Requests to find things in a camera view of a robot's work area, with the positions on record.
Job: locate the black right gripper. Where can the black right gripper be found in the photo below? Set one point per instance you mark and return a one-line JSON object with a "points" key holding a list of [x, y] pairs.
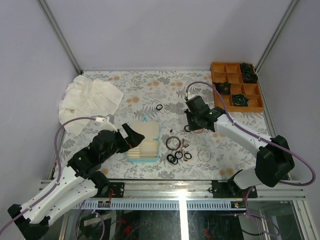
{"points": [[191, 127]]}

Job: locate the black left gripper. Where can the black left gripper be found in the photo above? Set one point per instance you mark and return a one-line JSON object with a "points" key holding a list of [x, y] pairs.
{"points": [[135, 138]]}

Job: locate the orange red bangle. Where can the orange red bangle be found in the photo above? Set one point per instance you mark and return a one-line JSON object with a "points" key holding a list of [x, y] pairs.
{"points": [[199, 131]]}

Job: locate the black hair tie double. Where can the black hair tie double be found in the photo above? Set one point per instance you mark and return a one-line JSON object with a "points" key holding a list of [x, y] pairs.
{"points": [[172, 159]]}

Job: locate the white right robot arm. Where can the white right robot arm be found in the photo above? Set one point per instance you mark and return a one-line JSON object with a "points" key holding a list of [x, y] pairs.
{"points": [[273, 161]]}

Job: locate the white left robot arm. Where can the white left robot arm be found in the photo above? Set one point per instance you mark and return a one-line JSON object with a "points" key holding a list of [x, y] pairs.
{"points": [[78, 181]]}

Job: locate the teal jewelry box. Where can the teal jewelry box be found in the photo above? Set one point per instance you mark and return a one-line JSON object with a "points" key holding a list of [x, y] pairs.
{"points": [[148, 151]]}

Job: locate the dark purple bangle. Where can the dark purple bangle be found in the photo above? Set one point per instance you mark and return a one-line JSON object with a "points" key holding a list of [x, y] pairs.
{"points": [[172, 138]]}

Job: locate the black orange scrunchie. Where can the black orange scrunchie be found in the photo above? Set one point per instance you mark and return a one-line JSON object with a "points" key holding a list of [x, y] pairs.
{"points": [[223, 88]]}

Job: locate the black green scrunchie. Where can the black green scrunchie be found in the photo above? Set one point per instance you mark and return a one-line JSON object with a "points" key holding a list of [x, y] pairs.
{"points": [[239, 100]]}

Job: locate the floral table mat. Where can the floral table mat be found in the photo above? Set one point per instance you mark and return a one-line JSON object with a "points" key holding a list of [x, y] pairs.
{"points": [[145, 94]]}

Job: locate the thin silver bangle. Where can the thin silver bangle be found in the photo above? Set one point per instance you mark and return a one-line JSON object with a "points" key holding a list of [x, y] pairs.
{"points": [[204, 156]]}

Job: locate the wooden compartment tray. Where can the wooden compartment tray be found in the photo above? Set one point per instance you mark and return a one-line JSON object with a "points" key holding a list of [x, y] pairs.
{"points": [[230, 72]]}

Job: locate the white crumpled cloth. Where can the white crumpled cloth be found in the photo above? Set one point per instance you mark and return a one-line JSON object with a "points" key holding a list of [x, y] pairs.
{"points": [[87, 98]]}

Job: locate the black scrunchie top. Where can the black scrunchie top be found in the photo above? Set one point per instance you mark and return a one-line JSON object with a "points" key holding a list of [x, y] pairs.
{"points": [[247, 67]]}

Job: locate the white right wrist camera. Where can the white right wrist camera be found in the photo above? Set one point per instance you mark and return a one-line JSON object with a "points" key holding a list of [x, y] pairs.
{"points": [[190, 96]]}

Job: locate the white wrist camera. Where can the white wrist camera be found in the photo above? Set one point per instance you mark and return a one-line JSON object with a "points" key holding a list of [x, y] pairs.
{"points": [[106, 123], [190, 96]]}

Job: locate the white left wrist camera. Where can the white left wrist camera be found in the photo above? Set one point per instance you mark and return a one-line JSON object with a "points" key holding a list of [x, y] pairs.
{"points": [[106, 123]]}

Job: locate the aluminium rail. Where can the aluminium rail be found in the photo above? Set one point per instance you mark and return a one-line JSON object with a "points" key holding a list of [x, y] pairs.
{"points": [[141, 189]]}

